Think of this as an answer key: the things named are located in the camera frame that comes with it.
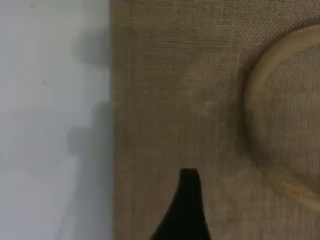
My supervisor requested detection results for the brown jute tote bag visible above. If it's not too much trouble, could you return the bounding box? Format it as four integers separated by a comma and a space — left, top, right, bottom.
110, 0, 320, 240

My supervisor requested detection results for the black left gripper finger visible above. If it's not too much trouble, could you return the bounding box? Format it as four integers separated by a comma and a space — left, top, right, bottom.
149, 168, 213, 240

